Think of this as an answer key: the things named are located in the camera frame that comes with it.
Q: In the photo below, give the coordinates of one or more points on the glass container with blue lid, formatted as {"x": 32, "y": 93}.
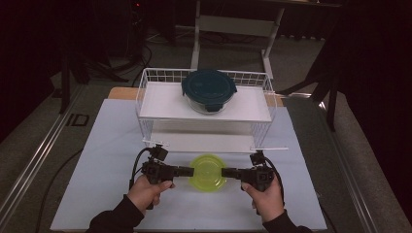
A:
{"x": 209, "y": 87}

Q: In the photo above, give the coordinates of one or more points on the black metal stand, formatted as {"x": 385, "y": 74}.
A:
{"x": 330, "y": 97}
{"x": 66, "y": 81}

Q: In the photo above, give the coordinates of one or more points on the white table frame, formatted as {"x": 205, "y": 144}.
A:
{"x": 236, "y": 26}

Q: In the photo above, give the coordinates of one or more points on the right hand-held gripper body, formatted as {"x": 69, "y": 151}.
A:
{"x": 260, "y": 176}

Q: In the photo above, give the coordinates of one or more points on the person's left hand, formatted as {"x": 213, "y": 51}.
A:
{"x": 145, "y": 194}

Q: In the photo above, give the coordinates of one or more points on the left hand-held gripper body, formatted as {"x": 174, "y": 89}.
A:
{"x": 157, "y": 171}

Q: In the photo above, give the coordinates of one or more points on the metal floor rail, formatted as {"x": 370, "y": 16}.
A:
{"x": 35, "y": 161}
{"x": 350, "y": 174}

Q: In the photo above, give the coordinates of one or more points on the person's right hand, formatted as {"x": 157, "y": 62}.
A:
{"x": 268, "y": 202}

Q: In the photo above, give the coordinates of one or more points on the white table mat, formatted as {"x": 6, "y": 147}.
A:
{"x": 107, "y": 161}

